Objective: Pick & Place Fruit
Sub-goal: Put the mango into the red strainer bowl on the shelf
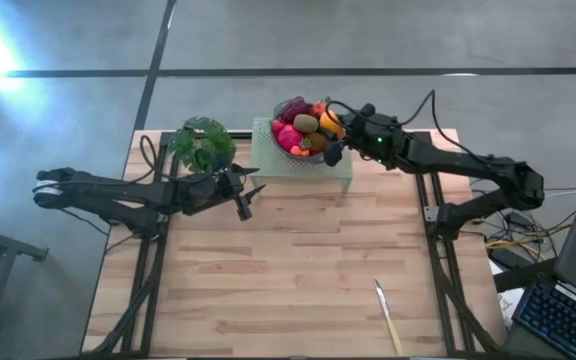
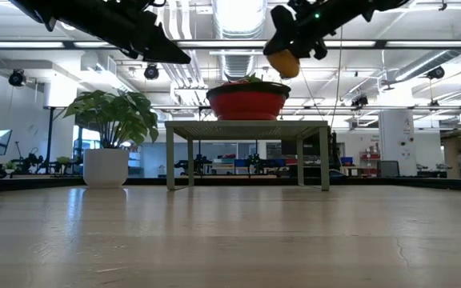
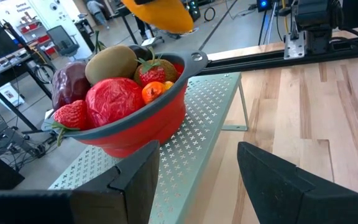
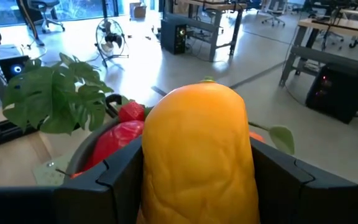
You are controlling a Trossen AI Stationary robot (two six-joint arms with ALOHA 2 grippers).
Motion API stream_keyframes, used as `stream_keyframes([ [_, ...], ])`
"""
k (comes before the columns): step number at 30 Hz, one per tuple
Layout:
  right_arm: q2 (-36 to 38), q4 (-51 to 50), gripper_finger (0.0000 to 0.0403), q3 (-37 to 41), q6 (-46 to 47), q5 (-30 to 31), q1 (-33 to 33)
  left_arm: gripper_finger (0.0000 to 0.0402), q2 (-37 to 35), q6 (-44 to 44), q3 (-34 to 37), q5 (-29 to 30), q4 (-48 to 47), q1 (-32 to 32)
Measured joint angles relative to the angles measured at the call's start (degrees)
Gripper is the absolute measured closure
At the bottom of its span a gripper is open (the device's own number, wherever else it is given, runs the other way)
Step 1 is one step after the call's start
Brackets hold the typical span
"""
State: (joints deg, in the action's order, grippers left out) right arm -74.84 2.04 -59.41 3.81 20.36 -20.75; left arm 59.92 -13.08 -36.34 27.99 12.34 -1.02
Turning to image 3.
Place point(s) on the green perforated metal riser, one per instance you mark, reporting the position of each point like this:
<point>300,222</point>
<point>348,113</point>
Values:
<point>197,118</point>

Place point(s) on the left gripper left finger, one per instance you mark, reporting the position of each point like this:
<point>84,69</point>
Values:
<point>129,193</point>

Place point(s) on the black aluminium table frame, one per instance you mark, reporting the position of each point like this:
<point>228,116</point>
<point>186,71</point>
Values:
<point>259,63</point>

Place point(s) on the shelf with red bins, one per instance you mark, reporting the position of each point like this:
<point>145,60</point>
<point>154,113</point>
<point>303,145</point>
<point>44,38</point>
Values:
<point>43,39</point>

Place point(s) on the red collapsible colander bowl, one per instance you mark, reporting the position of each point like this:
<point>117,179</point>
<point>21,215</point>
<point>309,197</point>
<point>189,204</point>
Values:
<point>154,124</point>

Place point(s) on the silver mounting bracket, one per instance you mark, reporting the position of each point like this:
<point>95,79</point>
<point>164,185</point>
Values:
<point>294,46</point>

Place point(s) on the blue lit device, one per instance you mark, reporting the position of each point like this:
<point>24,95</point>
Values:
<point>263,4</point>

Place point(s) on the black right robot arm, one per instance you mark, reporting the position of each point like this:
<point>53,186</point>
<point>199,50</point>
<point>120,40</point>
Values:
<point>319,15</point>

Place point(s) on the yellow bread roll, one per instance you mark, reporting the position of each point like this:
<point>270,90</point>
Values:
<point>163,15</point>

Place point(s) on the small orange fruit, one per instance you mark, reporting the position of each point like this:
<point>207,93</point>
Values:
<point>168,84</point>
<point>152,91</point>

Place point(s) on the grey office chair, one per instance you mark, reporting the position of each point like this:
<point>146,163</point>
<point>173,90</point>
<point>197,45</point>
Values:
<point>61,39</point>

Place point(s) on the red strawberry with long stem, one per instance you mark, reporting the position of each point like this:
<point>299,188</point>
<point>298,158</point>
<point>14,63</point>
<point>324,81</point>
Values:
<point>71,115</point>

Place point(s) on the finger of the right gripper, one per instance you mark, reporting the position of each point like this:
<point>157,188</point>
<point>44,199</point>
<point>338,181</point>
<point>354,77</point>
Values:
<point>144,2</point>

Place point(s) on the person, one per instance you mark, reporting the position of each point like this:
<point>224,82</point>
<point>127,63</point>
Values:
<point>96,9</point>

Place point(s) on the white labelled box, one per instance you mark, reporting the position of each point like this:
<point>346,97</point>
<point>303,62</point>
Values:
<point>8,95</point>

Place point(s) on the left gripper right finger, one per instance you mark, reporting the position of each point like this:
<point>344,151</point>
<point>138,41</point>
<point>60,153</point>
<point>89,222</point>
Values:
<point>275,189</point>

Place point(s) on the brown kiwi fruit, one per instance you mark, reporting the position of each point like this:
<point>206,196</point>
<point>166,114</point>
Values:
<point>110,63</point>
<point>170,70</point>

